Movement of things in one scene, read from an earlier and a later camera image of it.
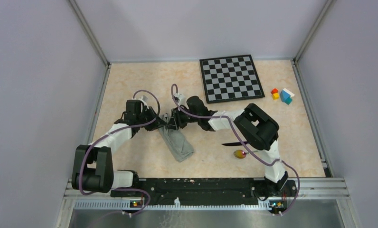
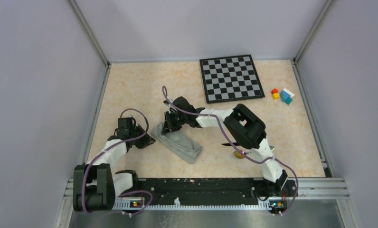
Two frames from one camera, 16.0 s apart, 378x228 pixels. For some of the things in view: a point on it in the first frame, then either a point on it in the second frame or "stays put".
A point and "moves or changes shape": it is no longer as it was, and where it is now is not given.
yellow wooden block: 276,96 stays put
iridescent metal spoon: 240,154 stays put
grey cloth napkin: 175,140 moves or changes shape
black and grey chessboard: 231,78 stays put
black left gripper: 155,124 → 146,140
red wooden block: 274,90 stays put
